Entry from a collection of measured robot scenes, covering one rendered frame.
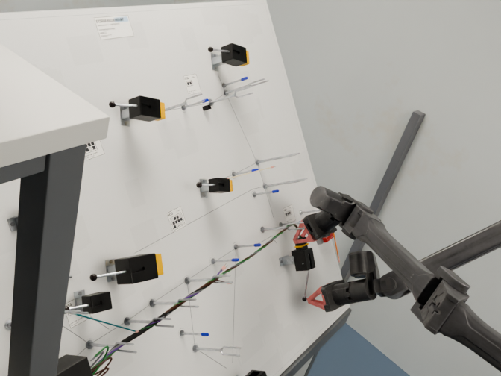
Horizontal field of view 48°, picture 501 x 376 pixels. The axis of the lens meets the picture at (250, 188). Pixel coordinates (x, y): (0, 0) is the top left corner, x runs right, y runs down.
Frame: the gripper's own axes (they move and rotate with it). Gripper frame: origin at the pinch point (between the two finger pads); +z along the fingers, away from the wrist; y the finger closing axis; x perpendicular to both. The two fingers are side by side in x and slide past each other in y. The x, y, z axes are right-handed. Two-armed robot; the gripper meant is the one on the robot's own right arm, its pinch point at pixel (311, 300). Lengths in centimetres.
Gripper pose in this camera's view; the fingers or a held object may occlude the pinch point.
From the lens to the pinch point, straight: 162.4
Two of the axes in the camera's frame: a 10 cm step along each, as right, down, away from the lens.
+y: -6.3, 1.0, -7.7
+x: 2.7, 9.6, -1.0
